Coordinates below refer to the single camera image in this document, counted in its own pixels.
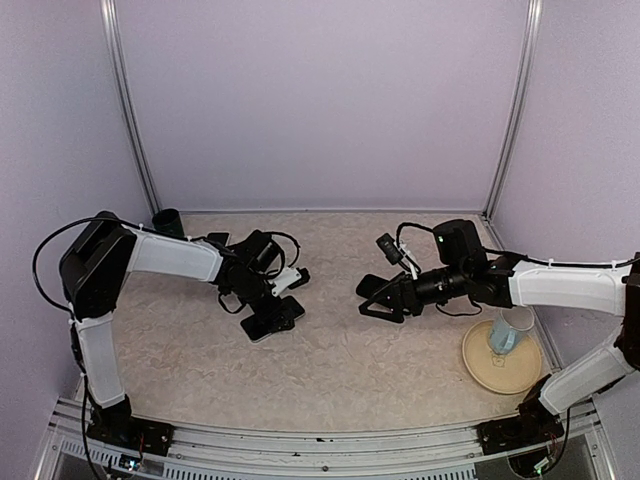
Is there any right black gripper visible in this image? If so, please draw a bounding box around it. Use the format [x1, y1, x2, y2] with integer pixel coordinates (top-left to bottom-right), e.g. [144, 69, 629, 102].
[359, 262, 469, 323]

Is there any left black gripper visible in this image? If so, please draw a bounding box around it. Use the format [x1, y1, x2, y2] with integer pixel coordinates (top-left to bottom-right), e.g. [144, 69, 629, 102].
[230, 273, 296, 333]

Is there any black phone silver edge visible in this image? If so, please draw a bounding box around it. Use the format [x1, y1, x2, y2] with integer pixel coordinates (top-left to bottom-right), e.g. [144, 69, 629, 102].
[240, 296, 305, 342]

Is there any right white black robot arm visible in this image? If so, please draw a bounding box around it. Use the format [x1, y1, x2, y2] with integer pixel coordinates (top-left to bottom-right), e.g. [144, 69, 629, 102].
[356, 219, 639, 444]

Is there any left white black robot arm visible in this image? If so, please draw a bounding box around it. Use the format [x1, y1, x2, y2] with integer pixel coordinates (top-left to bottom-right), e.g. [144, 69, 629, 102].
[59, 211, 310, 445]

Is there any light blue mug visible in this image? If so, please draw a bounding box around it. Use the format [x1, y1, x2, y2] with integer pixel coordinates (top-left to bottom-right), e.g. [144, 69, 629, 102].
[489, 307, 535, 355]

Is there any beige round plate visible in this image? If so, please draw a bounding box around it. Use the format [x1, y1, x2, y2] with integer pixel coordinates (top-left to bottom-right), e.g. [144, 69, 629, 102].
[461, 321, 543, 395]

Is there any dark green cup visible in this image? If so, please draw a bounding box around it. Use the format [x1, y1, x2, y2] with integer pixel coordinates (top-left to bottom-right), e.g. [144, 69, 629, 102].
[152, 208, 185, 238]

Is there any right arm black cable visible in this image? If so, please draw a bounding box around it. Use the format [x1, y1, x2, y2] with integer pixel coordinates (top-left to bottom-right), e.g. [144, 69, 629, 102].
[482, 247, 640, 270]

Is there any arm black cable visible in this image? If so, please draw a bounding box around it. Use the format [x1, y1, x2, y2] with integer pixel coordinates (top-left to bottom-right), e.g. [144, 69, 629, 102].
[32, 217, 146, 311]
[482, 247, 640, 270]

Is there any front aluminium rail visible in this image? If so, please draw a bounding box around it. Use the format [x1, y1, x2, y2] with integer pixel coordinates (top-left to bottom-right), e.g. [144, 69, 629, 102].
[27, 398, 619, 479]

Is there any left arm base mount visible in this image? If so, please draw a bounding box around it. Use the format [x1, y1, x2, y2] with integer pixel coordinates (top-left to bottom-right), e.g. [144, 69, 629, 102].
[87, 412, 175, 457]

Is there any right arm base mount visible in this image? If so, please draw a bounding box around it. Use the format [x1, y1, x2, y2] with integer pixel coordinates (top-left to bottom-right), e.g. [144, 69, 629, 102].
[476, 404, 565, 455]

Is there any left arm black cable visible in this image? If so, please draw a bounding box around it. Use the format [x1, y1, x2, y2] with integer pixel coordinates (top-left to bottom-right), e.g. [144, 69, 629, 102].
[32, 217, 146, 311]

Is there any right aluminium frame post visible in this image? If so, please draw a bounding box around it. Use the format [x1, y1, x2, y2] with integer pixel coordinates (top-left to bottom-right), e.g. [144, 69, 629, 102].
[483, 0, 544, 223]

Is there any aluminium frame post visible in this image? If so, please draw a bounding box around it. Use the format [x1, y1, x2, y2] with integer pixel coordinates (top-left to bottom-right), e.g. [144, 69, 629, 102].
[483, 0, 544, 223]
[100, 0, 161, 215]

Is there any left aluminium frame post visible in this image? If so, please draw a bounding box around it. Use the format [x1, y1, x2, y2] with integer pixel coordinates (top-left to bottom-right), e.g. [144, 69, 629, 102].
[100, 0, 161, 215]

